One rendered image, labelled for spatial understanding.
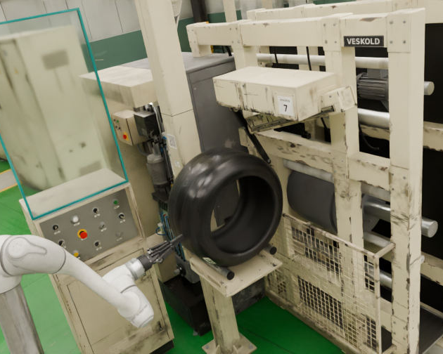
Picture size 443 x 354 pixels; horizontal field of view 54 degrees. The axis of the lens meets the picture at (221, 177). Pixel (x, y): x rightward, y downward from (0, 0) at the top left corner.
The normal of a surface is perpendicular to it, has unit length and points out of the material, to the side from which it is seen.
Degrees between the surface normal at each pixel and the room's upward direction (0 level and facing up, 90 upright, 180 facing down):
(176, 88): 90
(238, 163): 43
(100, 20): 90
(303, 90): 90
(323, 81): 90
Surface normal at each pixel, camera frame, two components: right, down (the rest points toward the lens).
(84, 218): 0.57, 0.25
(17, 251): -0.10, -0.39
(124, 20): 0.73, 0.16
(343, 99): 0.48, -0.04
